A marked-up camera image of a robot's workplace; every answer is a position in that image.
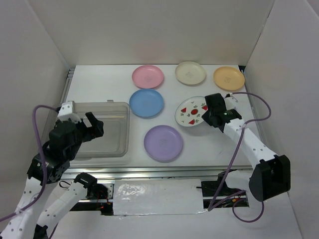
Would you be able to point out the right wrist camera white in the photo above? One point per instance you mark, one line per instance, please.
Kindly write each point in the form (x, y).
(230, 101)

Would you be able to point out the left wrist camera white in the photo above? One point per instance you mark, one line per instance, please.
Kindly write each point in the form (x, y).
(67, 112)

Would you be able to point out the orange plastic plate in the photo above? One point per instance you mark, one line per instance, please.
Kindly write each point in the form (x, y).
(228, 78)

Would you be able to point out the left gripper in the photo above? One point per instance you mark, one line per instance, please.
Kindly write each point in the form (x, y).
(97, 128)

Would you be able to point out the aluminium frame rail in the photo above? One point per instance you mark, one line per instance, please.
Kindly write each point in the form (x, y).
(206, 151)

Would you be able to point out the clear plastic bin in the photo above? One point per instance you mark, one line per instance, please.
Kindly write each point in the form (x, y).
(114, 142)

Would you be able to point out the cream plastic plate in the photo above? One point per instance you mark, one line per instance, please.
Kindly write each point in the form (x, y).
(190, 73)

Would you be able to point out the watermelon pattern ceramic plate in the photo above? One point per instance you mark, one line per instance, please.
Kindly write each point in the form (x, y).
(189, 113)

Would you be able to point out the blue plastic plate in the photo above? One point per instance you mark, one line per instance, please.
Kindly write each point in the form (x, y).
(146, 103)

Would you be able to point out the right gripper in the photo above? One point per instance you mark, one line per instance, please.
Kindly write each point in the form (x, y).
(206, 117)

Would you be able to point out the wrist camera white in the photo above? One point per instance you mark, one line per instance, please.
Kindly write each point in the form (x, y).
(67, 112)
(230, 101)

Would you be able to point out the pink plastic plate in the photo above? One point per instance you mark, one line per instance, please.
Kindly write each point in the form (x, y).
(147, 76)

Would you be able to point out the white foil tape sheet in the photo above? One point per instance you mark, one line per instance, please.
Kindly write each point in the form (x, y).
(157, 197)

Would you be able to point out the purple plate front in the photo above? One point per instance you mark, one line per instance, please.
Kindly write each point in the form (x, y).
(163, 143)

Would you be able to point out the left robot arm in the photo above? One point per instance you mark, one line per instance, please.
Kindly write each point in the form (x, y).
(31, 220)

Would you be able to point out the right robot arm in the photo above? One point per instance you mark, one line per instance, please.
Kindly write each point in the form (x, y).
(271, 175)

